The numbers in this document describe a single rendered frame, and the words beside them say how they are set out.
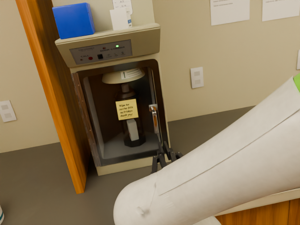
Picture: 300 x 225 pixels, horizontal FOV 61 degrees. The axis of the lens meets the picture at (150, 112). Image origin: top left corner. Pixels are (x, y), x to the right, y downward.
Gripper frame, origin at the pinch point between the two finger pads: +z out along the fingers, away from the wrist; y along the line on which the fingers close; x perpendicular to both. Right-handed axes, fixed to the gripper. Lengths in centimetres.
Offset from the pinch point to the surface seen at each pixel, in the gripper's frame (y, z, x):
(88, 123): 25.0, 22.0, -4.1
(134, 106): 6.6, 21.9, -8.1
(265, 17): -70, 66, -30
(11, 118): 71, 66, 4
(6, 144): 79, 66, 19
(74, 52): 23.1, 14.7, -31.7
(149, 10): -2.9, 22.9, -41.2
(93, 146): 24.7, 22.1, 5.9
